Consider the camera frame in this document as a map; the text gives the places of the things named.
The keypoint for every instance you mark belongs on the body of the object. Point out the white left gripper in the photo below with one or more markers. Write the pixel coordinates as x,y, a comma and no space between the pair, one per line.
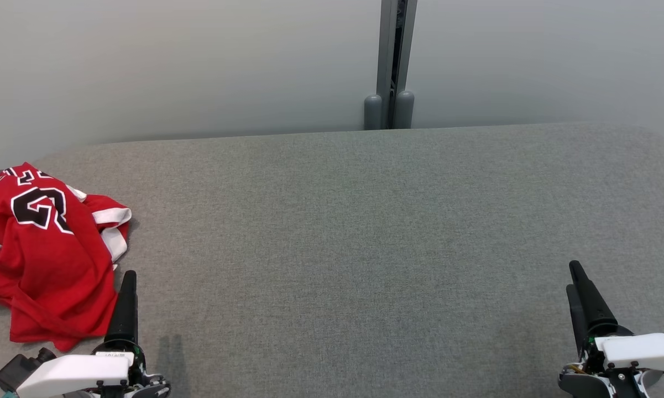
72,375

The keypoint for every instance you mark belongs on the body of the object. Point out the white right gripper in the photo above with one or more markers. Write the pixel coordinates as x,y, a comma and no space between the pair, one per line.
641,349

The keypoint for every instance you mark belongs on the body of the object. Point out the red basketball jersey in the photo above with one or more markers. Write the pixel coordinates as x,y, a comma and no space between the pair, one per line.
38,260

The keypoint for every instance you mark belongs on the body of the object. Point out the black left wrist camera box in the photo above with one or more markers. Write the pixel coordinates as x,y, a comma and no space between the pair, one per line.
19,367

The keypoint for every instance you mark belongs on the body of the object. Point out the grey cylinder post foot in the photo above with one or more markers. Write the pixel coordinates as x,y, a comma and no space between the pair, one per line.
404,110
372,113

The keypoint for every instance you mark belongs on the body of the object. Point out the grey metal partition post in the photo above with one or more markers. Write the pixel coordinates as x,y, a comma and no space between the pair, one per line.
390,50

